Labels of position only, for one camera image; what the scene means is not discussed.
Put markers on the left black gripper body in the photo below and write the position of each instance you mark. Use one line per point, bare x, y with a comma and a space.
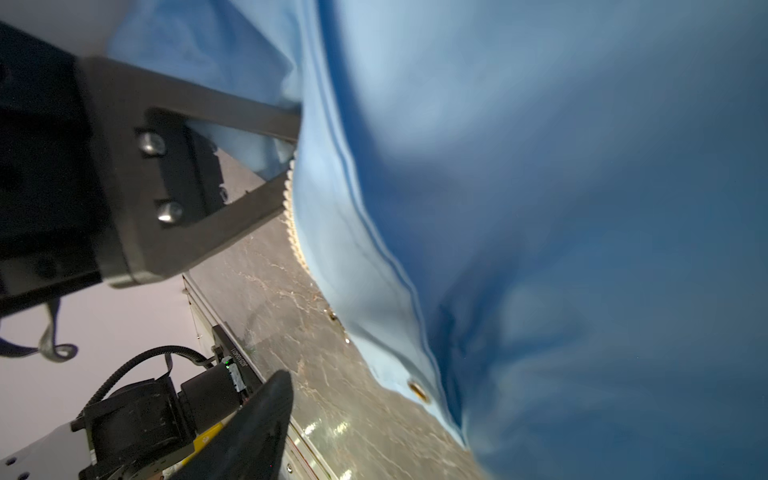
50, 198

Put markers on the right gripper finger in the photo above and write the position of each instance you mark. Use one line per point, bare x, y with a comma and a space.
251, 445

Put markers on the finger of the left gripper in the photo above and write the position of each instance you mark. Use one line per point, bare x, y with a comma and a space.
161, 181

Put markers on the light blue zip jacket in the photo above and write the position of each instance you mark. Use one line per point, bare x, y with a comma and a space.
544, 221

